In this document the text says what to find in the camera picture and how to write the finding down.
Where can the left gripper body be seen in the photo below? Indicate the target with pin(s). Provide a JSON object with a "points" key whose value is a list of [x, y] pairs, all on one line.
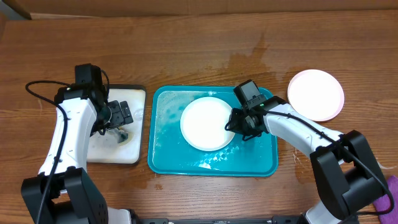
{"points": [[106, 117]]}

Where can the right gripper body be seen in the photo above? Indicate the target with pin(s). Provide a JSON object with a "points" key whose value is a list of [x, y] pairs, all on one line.
{"points": [[249, 129]]}

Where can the green and yellow sponge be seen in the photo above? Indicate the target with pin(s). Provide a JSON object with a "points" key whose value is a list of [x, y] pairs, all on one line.
{"points": [[123, 137]]}

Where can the white plate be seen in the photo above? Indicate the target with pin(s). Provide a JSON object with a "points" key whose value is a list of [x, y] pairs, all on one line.
{"points": [[203, 121], [316, 95]]}

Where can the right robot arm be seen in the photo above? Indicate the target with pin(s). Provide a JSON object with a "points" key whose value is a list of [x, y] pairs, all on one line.
{"points": [[346, 173]]}

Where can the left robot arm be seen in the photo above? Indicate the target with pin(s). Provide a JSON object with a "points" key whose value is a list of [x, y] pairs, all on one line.
{"points": [[62, 192]]}

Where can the black tray with white liner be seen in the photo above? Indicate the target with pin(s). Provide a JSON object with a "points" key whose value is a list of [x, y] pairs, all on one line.
{"points": [[104, 148]]}

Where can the teal plastic serving tray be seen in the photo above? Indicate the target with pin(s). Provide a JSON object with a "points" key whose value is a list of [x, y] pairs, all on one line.
{"points": [[170, 153]]}

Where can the purple cloth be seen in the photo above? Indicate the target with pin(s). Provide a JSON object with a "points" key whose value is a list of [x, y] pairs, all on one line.
{"points": [[383, 203]]}

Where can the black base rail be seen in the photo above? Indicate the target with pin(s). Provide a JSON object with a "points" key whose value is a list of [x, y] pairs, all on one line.
{"points": [[283, 219]]}

